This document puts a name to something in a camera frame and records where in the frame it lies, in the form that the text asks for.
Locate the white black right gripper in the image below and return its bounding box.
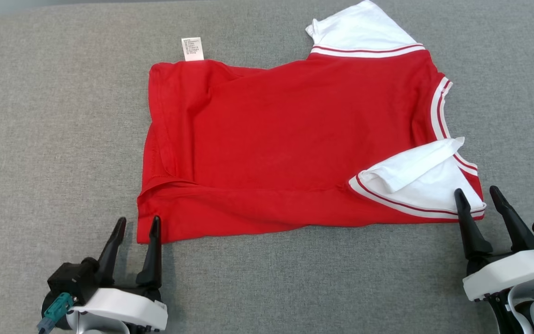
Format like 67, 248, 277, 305
453, 185, 534, 334

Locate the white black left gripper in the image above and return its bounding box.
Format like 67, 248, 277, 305
65, 215, 169, 334

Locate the red shirt with white sleeves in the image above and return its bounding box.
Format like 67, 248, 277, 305
136, 0, 487, 244

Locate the teal cable connector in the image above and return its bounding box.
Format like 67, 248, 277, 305
36, 292, 74, 334

